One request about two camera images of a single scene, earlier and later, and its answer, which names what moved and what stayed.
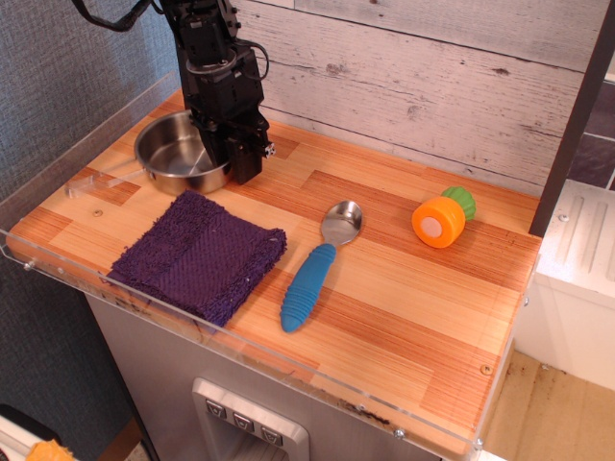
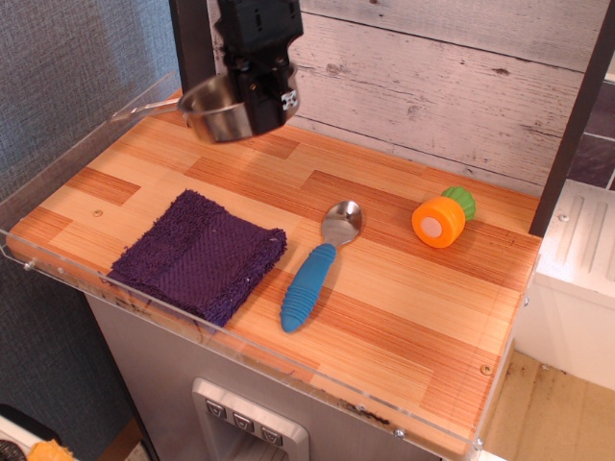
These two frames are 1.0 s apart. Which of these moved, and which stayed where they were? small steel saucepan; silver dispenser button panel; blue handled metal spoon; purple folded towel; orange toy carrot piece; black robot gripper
Moved: black robot gripper; small steel saucepan
Stayed: silver dispenser button panel; blue handled metal spoon; purple folded towel; orange toy carrot piece
